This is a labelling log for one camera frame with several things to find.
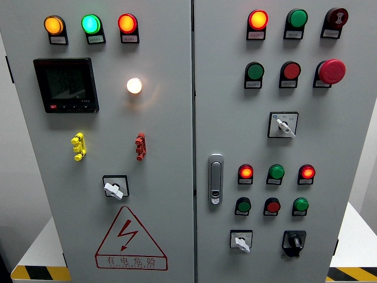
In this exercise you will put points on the black knob turn switch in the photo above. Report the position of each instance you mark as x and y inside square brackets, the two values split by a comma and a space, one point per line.
[294, 241]

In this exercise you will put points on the pale grey cabinet door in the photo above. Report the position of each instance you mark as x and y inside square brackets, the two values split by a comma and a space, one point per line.
[235, 132]
[162, 132]

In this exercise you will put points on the silver door lock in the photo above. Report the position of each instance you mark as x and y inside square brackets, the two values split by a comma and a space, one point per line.
[215, 179]

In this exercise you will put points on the small red round lamp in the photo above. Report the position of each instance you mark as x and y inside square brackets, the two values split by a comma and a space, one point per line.
[246, 172]
[307, 172]

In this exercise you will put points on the small label plate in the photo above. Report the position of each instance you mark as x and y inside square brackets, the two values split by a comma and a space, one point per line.
[253, 84]
[288, 84]
[304, 182]
[256, 35]
[244, 181]
[273, 182]
[321, 84]
[330, 34]
[293, 34]
[96, 39]
[270, 213]
[241, 213]
[130, 38]
[299, 213]
[58, 40]

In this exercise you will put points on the white lamp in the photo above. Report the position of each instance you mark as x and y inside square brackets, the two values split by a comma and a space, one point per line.
[134, 85]

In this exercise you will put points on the small green push button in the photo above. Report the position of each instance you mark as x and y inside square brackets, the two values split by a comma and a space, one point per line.
[244, 205]

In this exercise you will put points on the small green round lamp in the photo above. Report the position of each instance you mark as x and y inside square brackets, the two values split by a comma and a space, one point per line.
[277, 171]
[301, 204]

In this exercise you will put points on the large green push button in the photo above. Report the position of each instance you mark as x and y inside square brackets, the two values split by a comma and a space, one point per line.
[255, 70]

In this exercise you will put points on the small red push button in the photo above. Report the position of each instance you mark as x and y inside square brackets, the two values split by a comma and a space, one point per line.
[273, 206]

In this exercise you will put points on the large red push button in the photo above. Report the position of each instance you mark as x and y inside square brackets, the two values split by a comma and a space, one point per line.
[291, 70]

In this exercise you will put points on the red warning triangle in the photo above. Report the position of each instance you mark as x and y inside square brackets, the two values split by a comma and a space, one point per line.
[131, 261]

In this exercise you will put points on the large red round lamp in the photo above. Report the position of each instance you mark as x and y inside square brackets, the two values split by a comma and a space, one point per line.
[258, 19]
[127, 23]

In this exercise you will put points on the black display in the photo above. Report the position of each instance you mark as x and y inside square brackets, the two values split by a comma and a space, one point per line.
[66, 84]

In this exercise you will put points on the large green round lamp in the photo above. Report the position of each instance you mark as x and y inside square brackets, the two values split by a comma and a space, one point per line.
[91, 23]
[297, 18]

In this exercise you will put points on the large red stop button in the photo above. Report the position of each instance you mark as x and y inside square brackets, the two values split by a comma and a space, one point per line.
[332, 71]

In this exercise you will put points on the black door hinge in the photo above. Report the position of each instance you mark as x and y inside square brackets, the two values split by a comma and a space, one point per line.
[336, 247]
[9, 69]
[64, 260]

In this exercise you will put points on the large yellow round lamp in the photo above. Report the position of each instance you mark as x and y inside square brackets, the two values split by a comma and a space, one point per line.
[53, 25]

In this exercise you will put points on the dark red buzzer lamp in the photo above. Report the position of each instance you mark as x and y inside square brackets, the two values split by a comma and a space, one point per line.
[337, 17]

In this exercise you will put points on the black yellow striped tape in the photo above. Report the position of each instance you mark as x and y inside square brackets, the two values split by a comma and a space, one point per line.
[41, 273]
[353, 274]

